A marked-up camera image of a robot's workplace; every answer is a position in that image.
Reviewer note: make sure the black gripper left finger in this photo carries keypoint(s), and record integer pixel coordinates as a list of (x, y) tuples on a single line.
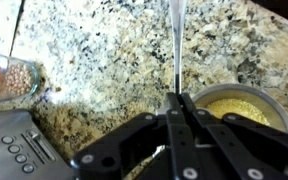
[(180, 150)]

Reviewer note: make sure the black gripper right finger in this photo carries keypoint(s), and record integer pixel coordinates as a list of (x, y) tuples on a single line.
[(244, 146)]

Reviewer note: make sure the steel bowl with yellow grains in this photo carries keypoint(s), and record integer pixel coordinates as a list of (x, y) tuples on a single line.
[(240, 108)]

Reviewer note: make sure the stainless steel toaster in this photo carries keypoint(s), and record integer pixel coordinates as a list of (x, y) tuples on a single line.
[(17, 146)]

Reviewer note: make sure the glass measuring cup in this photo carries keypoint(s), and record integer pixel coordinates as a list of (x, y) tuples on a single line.
[(14, 80)]

